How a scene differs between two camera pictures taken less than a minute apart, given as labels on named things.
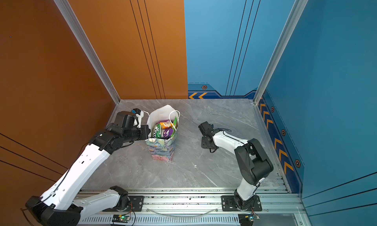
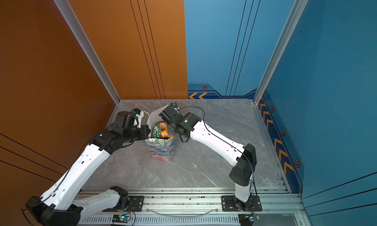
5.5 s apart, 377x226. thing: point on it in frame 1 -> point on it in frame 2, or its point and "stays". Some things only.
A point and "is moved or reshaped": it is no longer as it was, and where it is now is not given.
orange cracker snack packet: x=166 y=125 is moved or reshaped
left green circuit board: x=121 y=218 stays
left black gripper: x=146 y=133 stays
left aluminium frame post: x=83 y=42 stays
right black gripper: x=203 y=145 -> x=170 y=128
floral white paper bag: x=161 y=149 stays
